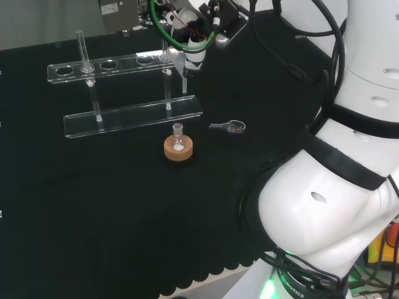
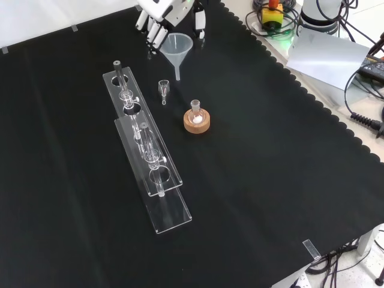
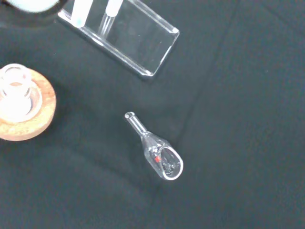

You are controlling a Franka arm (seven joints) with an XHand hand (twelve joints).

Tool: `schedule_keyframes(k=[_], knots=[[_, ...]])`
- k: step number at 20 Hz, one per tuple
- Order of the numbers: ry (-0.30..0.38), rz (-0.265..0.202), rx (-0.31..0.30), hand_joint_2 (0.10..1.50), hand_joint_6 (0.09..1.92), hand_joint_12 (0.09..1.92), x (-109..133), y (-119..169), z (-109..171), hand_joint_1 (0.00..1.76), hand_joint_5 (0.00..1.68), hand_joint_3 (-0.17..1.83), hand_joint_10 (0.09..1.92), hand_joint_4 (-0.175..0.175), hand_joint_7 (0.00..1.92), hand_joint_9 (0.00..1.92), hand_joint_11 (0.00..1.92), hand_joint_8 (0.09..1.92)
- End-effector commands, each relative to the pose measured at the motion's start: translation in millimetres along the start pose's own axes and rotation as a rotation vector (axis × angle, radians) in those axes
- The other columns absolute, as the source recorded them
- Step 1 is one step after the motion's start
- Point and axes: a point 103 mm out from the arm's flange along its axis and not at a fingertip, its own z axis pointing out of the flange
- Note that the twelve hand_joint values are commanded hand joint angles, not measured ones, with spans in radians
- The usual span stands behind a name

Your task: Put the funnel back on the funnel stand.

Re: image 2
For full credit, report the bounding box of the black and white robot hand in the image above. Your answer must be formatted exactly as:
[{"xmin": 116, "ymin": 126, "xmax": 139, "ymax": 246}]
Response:
[{"xmin": 134, "ymin": 0, "xmax": 208, "ymax": 61}]

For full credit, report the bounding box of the translucent plastic funnel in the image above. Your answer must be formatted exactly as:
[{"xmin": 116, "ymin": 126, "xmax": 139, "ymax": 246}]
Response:
[{"xmin": 160, "ymin": 32, "xmax": 194, "ymax": 82}]

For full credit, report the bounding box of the small glass weighing funnel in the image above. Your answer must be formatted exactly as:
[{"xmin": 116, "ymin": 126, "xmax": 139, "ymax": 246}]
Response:
[{"xmin": 157, "ymin": 79, "xmax": 170, "ymax": 106}]

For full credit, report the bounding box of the clear acrylic funnel stand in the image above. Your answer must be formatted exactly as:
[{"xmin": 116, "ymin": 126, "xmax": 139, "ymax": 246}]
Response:
[{"xmin": 102, "ymin": 61, "xmax": 193, "ymax": 235}]

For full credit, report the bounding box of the yellow stop button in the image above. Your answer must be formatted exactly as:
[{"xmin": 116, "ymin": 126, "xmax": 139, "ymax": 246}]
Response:
[{"xmin": 260, "ymin": 0, "xmax": 284, "ymax": 31}]

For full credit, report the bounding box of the glass round-bottom flask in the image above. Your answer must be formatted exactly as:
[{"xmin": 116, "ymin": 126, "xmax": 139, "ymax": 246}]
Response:
[{"xmin": 189, "ymin": 99, "xmax": 206, "ymax": 125}]

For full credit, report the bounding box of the pale board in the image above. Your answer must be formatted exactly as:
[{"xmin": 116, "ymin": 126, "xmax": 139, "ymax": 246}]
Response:
[{"xmin": 286, "ymin": 27, "xmax": 371, "ymax": 91}]

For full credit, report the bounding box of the black cloth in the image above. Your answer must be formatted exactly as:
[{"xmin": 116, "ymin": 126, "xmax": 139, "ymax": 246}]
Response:
[{"xmin": 0, "ymin": 0, "xmax": 384, "ymax": 288}]

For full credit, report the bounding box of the black power adapter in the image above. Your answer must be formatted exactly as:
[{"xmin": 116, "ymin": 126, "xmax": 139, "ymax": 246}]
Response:
[{"xmin": 358, "ymin": 55, "xmax": 384, "ymax": 82}]

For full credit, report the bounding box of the clear tape strip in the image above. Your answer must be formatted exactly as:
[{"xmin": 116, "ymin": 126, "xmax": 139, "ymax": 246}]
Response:
[{"xmin": 302, "ymin": 238, "xmax": 321, "ymax": 260}]

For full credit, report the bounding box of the white power strip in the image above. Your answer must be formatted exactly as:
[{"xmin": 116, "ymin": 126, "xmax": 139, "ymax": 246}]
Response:
[{"xmin": 286, "ymin": 269, "xmax": 310, "ymax": 288}]

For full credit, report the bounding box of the white table leg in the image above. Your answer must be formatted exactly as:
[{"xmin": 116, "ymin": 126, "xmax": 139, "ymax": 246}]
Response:
[{"xmin": 356, "ymin": 223, "xmax": 384, "ymax": 256}]

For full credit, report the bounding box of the green cable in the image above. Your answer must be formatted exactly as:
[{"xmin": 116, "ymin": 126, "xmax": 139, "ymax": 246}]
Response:
[{"xmin": 263, "ymin": 28, "xmax": 296, "ymax": 41}]

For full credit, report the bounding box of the cork ring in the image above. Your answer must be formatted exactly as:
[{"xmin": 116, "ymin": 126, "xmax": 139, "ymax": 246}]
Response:
[{"xmin": 183, "ymin": 109, "xmax": 212, "ymax": 134}]

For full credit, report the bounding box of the black ribbed cable plug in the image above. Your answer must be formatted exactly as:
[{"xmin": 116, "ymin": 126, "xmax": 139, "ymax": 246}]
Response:
[{"xmin": 350, "ymin": 112, "xmax": 384, "ymax": 134}]

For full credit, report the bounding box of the black cable bundle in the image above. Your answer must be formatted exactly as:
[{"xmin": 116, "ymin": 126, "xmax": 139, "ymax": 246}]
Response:
[{"xmin": 304, "ymin": 239, "xmax": 384, "ymax": 288}]

